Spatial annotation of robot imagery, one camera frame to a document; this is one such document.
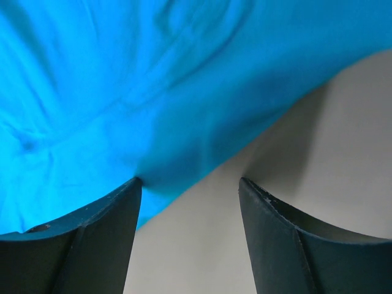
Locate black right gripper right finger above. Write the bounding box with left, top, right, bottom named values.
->
left=239, top=178, right=391, bottom=293

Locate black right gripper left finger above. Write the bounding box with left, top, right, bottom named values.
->
left=1, top=178, right=142, bottom=294

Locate turquoise t-shirt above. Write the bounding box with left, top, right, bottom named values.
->
left=1, top=1, right=391, bottom=234

